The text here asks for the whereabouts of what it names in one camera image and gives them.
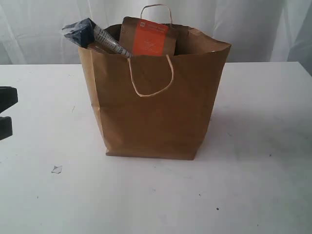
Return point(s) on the brown pouch orange label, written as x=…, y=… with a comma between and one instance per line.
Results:
x=143, y=37

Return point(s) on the brown paper bag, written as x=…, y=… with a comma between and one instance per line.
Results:
x=155, y=106

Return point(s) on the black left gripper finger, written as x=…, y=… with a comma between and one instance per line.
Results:
x=5, y=127
x=8, y=97

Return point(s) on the small clear plastic scrap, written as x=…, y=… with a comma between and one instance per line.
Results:
x=57, y=170

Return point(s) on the spaghetti packet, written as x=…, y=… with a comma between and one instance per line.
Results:
x=85, y=32

